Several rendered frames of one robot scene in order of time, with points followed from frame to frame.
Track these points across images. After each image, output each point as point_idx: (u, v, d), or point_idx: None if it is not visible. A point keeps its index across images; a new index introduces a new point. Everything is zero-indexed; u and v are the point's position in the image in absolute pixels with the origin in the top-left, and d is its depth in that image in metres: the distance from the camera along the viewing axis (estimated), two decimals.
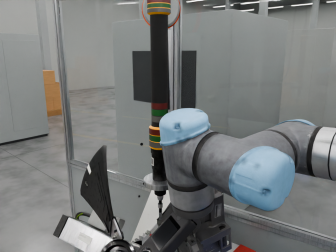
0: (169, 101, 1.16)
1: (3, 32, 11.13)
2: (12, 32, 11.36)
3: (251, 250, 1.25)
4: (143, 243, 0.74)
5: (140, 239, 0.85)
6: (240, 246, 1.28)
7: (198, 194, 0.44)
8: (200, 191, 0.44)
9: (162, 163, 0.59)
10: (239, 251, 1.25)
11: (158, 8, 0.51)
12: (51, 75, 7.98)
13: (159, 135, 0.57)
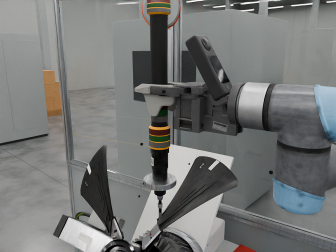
0: None
1: (3, 32, 11.13)
2: (12, 32, 11.36)
3: (251, 250, 1.25)
4: (143, 243, 0.74)
5: (140, 239, 0.85)
6: (240, 246, 1.28)
7: (257, 106, 0.43)
8: (260, 109, 0.43)
9: (162, 163, 0.59)
10: (239, 251, 1.25)
11: (157, 8, 0.51)
12: (51, 75, 7.98)
13: (158, 135, 0.57)
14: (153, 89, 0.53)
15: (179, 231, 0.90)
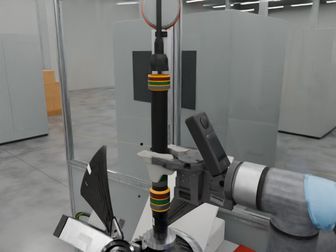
0: (169, 134, 1.19)
1: (3, 32, 11.13)
2: (12, 32, 11.36)
3: (251, 250, 1.25)
4: (143, 243, 0.74)
5: (140, 239, 0.85)
6: (240, 246, 1.28)
7: (252, 191, 0.46)
8: (254, 194, 0.46)
9: (162, 223, 0.62)
10: (239, 251, 1.25)
11: (158, 86, 0.55)
12: (51, 75, 7.98)
13: (159, 199, 0.60)
14: (154, 160, 0.56)
15: (179, 231, 0.90)
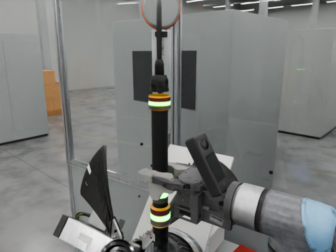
0: (169, 143, 1.20)
1: (3, 32, 11.13)
2: (12, 32, 11.36)
3: (251, 250, 1.25)
4: (143, 243, 0.74)
5: (140, 239, 0.85)
6: (240, 246, 1.28)
7: (250, 214, 0.47)
8: (252, 217, 0.47)
9: (162, 239, 0.63)
10: (239, 251, 1.25)
11: (158, 107, 0.56)
12: (51, 75, 7.98)
13: (159, 216, 0.61)
14: (155, 179, 0.57)
15: (179, 231, 0.90)
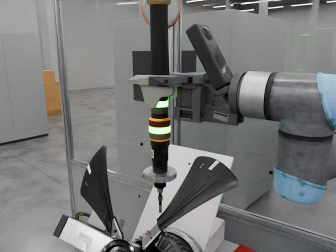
0: (169, 97, 1.15)
1: (3, 32, 11.13)
2: (12, 32, 11.36)
3: (251, 250, 1.25)
4: (143, 243, 0.74)
5: (140, 239, 0.85)
6: (240, 246, 1.28)
7: (259, 94, 0.43)
8: (261, 97, 0.43)
9: (162, 155, 0.59)
10: (239, 251, 1.25)
11: None
12: (51, 75, 7.98)
13: (159, 127, 0.57)
14: (152, 79, 0.51)
15: (179, 231, 0.90)
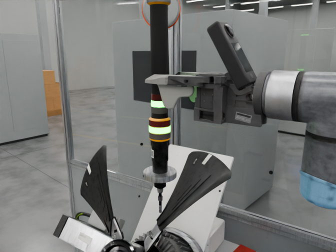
0: None
1: (3, 32, 11.13)
2: (12, 32, 11.36)
3: (251, 250, 1.25)
4: None
5: (140, 239, 0.85)
6: (240, 246, 1.28)
7: (287, 94, 0.41)
8: (289, 97, 0.41)
9: (162, 155, 0.59)
10: (239, 251, 1.25)
11: None
12: (51, 75, 7.98)
13: (159, 127, 0.57)
14: (171, 79, 0.49)
15: (179, 231, 0.90)
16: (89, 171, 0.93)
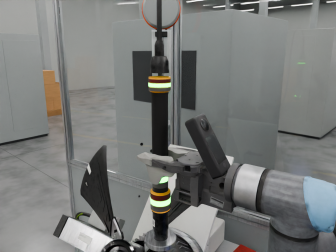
0: (169, 135, 1.19)
1: (3, 32, 11.13)
2: (12, 32, 11.36)
3: (251, 250, 1.25)
4: None
5: (140, 239, 0.85)
6: (240, 246, 1.28)
7: (251, 194, 0.47)
8: (254, 197, 0.46)
9: (162, 225, 0.62)
10: (239, 251, 1.25)
11: (158, 88, 0.55)
12: (51, 75, 7.98)
13: (159, 201, 0.61)
14: (154, 162, 0.56)
15: (179, 231, 0.90)
16: (89, 171, 0.93)
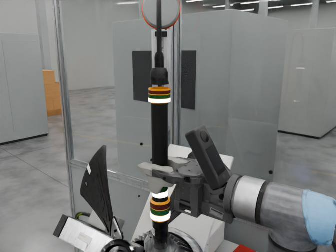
0: (169, 140, 1.20)
1: (3, 32, 11.13)
2: (12, 32, 11.36)
3: (251, 250, 1.25)
4: None
5: (140, 239, 0.85)
6: (240, 246, 1.28)
7: (251, 207, 0.47)
8: (253, 209, 0.47)
9: (162, 234, 0.63)
10: (239, 251, 1.25)
11: (158, 100, 0.55)
12: (51, 75, 7.98)
13: (159, 210, 0.61)
14: (155, 173, 0.56)
15: (179, 231, 0.90)
16: (89, 171, 0.93)
